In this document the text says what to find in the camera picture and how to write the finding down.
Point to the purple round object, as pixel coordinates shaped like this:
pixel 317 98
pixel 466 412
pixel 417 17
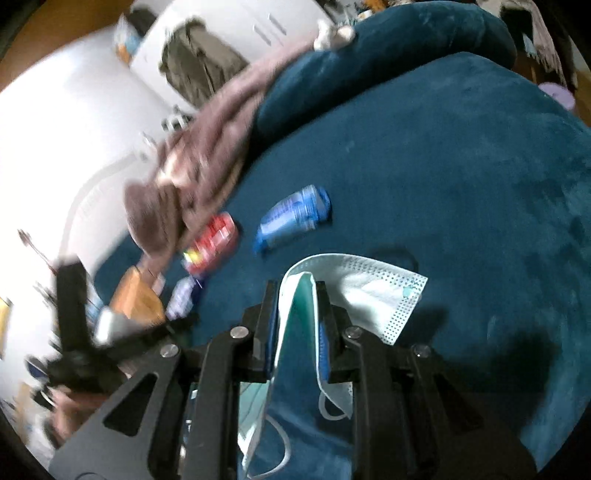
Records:
pixel 558 94

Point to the white plush toy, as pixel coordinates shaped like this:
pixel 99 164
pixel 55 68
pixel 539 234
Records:
pixel 330 34

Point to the white wardrobe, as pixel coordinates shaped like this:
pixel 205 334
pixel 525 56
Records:
pixel 268 21

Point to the olive green jacket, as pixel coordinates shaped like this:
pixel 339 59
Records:
pixel 198 60

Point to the white face mask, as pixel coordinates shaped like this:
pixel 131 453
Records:
pixel 369 286

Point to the blue tissue packet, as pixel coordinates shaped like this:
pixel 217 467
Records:
pixel 295 212

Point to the brown knit cloth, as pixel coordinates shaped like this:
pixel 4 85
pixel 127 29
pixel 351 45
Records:
pixel 152 217

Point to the pink brown blanket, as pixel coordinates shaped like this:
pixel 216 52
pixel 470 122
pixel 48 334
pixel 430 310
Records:
pixel 221 115

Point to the orange yellow box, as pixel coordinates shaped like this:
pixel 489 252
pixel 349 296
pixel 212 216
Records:
pixel 138 295

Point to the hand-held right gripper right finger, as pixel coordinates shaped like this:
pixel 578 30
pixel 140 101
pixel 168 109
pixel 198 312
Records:
pixel 323 344

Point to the teal plush bed cover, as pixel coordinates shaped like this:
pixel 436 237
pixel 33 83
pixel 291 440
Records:
pixel 461 207

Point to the pile of clothes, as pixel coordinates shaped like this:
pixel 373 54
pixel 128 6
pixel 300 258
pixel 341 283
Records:
pixel 545 32

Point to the teal plush pillow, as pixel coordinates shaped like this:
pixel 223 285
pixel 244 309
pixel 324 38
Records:
pixel 392 50

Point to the pink container of red candies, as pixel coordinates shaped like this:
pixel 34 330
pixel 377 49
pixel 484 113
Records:
pixel 212 244

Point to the blue and white packet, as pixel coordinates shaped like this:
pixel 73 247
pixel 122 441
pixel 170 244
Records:
pixel 182 297

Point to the white printed packet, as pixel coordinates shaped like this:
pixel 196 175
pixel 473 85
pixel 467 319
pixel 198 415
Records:
pixel 111 325

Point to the person's left hand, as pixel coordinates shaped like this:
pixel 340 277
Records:
pixel 71 415

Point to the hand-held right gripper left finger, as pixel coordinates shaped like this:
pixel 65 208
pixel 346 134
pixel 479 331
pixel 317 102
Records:
pixel 272 323

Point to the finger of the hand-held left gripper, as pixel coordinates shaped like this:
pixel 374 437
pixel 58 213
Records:
pixel 147 339
pixel 73 304

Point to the blue and orange box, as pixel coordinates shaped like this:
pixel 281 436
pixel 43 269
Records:
pixel 127 37

